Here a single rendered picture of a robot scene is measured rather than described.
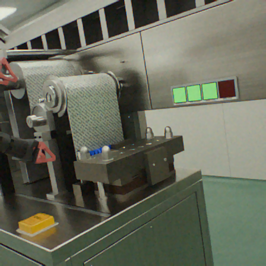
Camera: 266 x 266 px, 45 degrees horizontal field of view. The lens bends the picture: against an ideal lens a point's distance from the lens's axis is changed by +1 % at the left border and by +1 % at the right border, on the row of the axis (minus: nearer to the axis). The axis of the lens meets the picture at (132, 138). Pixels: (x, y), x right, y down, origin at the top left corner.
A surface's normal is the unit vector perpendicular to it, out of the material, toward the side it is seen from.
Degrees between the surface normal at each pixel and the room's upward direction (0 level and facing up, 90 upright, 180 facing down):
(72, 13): 90
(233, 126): 90
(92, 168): 90
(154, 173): 90
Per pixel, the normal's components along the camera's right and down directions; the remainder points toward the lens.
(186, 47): -0.67, 0.22
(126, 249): 0.72, -0.01
